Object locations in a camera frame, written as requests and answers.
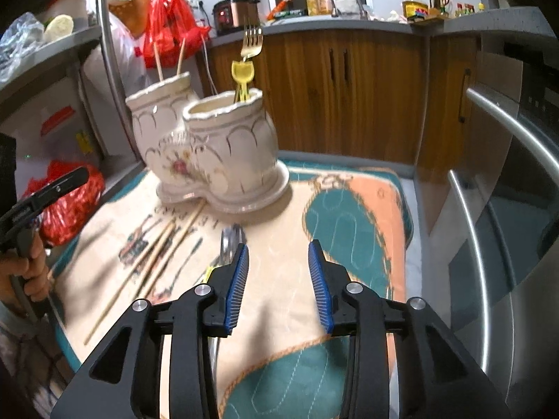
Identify wooden chopstick one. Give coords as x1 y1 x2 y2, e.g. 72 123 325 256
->
153 43 164 81

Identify stainless steel oven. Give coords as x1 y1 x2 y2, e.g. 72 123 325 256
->
417 51 558 418

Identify steel table knife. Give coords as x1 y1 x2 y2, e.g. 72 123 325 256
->
168 236 205 292

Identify yellow plastic tongs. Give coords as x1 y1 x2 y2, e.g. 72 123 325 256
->
231 60 255 102
203 266 218 284

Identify left hand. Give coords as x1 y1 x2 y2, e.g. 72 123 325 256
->
0 233 50 315

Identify striped left sleeve forearm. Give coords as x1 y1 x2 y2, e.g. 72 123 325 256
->
1 304 74 418

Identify grey kitchen countertop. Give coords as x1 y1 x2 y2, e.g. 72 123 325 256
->
209 6 556 50

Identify gold fork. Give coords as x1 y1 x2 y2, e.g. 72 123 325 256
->
241 25 264 61

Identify electric pressure cooker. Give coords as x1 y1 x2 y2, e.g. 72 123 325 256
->
212 0 261 36

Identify white jar red lid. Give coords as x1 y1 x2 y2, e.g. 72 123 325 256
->
42 0 89 31

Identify beige plastic colander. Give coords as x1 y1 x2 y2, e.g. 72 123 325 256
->
106 0 151 40

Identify wooden base cabinets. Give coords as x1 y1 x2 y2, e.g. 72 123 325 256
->
196 27 480 171

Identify red bag on floor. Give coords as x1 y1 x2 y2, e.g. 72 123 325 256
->
23 160 105 247

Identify patterned quilted mat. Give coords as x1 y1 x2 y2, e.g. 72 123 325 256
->
54 161 421 418

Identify kitchen faucet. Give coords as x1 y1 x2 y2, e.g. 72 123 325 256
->
332 0 370 20

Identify hanging red plastic bag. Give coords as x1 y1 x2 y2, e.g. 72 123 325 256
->
142 0 210 69

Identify floral ceramic utensil holder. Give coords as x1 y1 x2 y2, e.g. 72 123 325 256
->
125 73 289 214

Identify steel shelving rack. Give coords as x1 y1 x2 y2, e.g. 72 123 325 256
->
1 0 149 195

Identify wooden chopstick three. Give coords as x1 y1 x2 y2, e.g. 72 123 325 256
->
83 218 178 346

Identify clear crumpled plastic bag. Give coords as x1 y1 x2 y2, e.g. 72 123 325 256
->
0 12 44 83

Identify steel fork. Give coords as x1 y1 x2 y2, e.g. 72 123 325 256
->
209 223 246 380

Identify wooden chopstick four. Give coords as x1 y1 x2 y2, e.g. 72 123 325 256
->
133 199 205 299

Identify yellow cooking oil bottle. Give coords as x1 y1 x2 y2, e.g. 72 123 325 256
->
402 0 429 22

